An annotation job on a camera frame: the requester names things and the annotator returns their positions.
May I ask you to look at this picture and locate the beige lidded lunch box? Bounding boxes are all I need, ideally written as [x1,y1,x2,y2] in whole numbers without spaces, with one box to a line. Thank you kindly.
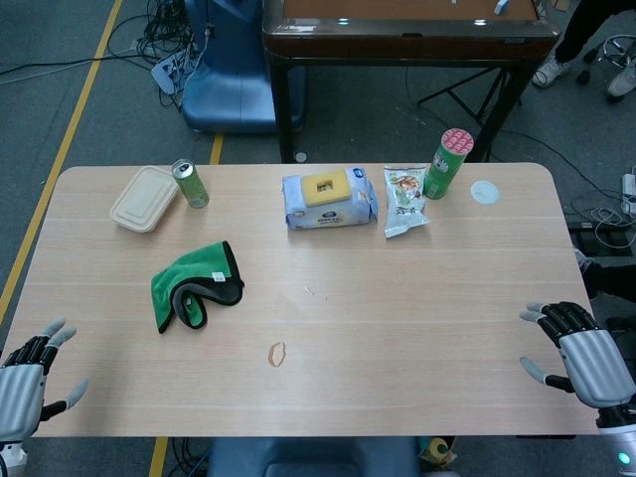
[109,166,181,234]

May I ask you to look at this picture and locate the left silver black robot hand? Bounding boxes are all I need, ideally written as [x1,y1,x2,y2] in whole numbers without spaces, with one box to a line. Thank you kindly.
[0,317,91,443]

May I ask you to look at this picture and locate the white power strip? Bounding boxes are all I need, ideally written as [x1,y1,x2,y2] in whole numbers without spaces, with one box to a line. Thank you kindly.
[621,171,636,216]

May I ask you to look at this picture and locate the white sneaker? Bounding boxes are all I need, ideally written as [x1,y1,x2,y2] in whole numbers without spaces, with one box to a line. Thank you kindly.
[531,55,572,89]
[606,63,636,104]

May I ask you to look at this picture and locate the green chips tube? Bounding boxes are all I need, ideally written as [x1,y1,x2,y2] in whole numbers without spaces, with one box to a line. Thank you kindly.
[422,127,474,201]

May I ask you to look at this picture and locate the chrome stool base with casters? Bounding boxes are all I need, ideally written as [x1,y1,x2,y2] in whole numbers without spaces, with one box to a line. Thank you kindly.
[575,35,636,84]

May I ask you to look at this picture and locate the black tripod stand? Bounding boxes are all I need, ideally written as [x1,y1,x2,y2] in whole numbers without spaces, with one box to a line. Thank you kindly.
[416,69,524,136]

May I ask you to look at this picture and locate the dark brown mahjong table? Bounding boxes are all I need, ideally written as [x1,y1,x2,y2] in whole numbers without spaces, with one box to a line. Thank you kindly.
[261,0,561,164]

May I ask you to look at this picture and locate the blue robot chassis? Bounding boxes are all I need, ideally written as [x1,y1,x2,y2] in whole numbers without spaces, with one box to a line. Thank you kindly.
[206,435,423,477]

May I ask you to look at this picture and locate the yellow sponge with square hole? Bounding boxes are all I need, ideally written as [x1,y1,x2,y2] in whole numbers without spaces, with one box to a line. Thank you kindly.
[299,168,355,208]

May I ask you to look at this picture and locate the small brown stain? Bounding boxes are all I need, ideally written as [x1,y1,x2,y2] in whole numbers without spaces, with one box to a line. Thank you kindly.
[266,341,289,368]

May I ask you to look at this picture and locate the blue white tissue pack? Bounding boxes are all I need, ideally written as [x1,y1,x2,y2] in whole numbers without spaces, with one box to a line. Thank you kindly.
[281,166,380,232]

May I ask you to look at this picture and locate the green cloth with grey backing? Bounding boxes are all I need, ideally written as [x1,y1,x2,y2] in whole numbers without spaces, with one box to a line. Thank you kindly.
[150,240,245,336]

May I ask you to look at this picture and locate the green drink can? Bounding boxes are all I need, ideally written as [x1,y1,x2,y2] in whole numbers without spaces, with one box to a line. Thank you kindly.
[171,158,211,209]

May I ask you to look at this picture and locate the white green snack bag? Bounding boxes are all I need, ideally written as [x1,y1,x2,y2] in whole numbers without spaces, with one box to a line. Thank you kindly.
[383,165,430,239]

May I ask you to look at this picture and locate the black floor cable bundle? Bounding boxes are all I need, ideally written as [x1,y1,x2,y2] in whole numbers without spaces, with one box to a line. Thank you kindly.
[131,0,203,110]

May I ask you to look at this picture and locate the white round grommet cover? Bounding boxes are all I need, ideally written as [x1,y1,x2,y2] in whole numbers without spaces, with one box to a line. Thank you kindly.
[470,179,501,205]

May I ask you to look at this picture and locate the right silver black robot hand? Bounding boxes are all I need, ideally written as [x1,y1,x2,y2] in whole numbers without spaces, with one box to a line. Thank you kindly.
[519,300,636,409]

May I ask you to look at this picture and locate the black floor box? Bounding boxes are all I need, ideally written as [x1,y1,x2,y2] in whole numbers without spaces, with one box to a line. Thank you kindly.
[568,218,636,258]

